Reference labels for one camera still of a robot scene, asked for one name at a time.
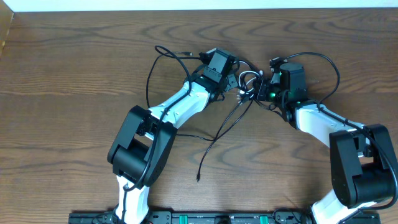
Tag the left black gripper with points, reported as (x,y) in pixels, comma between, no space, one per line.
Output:
(232,81)

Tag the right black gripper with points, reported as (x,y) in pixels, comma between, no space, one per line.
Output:
(263,84)

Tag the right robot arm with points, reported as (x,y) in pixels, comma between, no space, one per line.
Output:
(362,158)

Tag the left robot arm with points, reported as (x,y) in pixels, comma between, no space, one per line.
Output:
(142,145)

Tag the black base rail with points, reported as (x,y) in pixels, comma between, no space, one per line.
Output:
(280,216)

